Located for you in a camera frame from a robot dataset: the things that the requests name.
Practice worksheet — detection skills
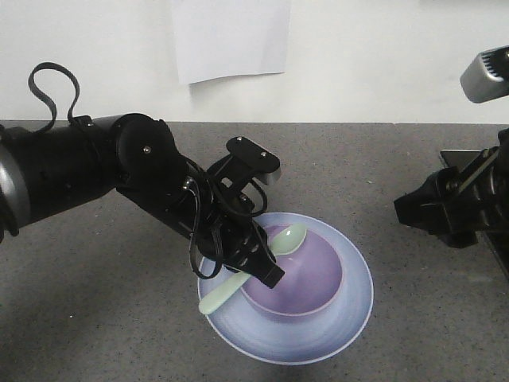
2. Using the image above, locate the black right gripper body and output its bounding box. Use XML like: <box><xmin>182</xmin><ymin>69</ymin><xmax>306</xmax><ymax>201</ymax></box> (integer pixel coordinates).
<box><xmin>394</xmin><ymin>129</ymin><xmax>508</xmax><ymax>248</ymax></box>

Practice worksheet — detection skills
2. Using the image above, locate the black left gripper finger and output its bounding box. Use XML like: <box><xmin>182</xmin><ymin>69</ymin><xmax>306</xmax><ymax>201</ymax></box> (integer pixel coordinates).
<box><xmin>223</xmin><ymin>220</ymin><xmax>285</xmax><ymax>289</ymax></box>

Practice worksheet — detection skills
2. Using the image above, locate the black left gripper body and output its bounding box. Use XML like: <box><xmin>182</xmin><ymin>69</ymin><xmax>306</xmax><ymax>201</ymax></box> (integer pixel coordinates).
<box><xmin>117</xmin><ymin>158</ymin><xmax>266</xmax><ymax>267</ymax></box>

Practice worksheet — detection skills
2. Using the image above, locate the pale green plastic spoon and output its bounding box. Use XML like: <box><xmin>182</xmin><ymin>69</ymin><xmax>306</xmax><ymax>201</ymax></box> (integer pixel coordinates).
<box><xmin>197</xmin><ymin>223</ymin><xmax>308</xmax><ymax>315</ymax></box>

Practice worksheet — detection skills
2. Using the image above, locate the purple plastic bowl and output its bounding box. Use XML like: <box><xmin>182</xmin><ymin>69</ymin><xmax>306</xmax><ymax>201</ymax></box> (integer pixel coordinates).
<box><xmin>241</xmin><ymin>229</ymin><xmax>343</xmax><ymax>319</ymax></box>

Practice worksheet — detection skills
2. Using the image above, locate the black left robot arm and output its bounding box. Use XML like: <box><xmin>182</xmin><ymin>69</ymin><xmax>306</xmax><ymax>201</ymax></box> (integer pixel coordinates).
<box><xmin>1</xmin><ymin>114</ymin><xmax>284</xmax><ymax>287</ymax></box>

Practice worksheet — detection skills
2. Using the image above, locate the light blue plastic plate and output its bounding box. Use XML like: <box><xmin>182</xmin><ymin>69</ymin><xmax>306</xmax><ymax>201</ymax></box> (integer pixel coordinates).
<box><xmin>206</xmin><ymin>212</ymin><xmax>374</xmax><ymax>365</ymax></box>

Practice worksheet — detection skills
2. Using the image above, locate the black induction cooktop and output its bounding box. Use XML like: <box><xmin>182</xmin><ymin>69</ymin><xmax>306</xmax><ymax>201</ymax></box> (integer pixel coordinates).
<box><xmin>440</xmin><ymin>147</ymin><xmax>508</xmax><ymax>275</ymax></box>

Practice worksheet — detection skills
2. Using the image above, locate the white paper sheet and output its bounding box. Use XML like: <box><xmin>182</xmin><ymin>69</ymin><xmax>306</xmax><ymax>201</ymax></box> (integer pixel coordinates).
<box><xmin>170</xmin><ymin>0</ymin><xmax>291</xmax><ymax>84</ymax></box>

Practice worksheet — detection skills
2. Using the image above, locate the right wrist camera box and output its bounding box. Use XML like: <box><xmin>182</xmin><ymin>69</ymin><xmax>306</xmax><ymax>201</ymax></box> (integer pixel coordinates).
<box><xmin>460</xmin><ymin>45</ymin><xmax>508</xmax><ymax>103</ymax></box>

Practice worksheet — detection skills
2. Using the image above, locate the black looped cable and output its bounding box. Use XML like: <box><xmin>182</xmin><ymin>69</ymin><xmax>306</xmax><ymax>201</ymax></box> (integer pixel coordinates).
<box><xmin>27</xmin><ymin>61</ymin><xmax>91</xmax><ymax>132</ymax></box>

